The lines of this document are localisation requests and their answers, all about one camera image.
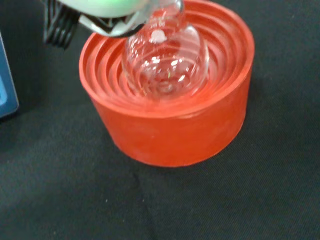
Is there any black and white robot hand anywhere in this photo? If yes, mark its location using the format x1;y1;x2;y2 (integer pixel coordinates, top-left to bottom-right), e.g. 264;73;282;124
42;0;157;49

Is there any blue-base heater with steel top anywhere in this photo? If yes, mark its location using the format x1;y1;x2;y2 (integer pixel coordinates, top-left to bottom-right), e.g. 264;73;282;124
0;31;20;121

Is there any black bench cloth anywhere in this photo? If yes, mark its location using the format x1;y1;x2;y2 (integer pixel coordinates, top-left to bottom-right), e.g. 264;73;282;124
0;0;320;240

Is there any red ridged flask stand ring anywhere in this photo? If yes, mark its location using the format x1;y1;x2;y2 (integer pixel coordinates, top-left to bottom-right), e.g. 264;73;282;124
78;0;256;168

